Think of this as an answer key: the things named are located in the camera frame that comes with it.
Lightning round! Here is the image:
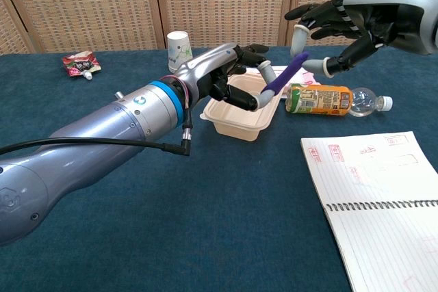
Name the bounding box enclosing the white spiral notebook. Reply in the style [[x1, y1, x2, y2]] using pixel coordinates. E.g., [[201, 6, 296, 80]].
[[300, 131, 438, 292]]

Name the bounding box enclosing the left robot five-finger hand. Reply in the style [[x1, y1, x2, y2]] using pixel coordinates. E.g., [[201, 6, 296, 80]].
[[177, 42, 285, 112]]

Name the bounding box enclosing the beige food container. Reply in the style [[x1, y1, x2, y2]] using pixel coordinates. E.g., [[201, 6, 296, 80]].
[[199, 75, 284, 142]]

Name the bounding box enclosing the white tissue packet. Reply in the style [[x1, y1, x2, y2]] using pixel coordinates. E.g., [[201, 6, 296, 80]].
[[245, 64, 322, 100]]

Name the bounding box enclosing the white paper cup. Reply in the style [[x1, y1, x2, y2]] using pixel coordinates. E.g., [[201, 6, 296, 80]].
[[166, 31, 194, 74]]

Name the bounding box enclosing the blue table mat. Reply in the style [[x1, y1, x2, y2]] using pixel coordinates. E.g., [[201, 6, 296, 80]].
[[0, 44, 438, 292]]

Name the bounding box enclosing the orange label plastic bottle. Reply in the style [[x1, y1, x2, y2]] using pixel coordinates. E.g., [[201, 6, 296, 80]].
[[285, 83, 394, 118]]

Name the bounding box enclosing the red drink pouch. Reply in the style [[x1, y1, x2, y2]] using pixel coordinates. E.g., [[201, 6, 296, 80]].
[[61, 51, 103, 81]]

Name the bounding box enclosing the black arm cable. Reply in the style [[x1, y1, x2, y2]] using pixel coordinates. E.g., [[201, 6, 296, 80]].
[[0, 109, 193, 157]]

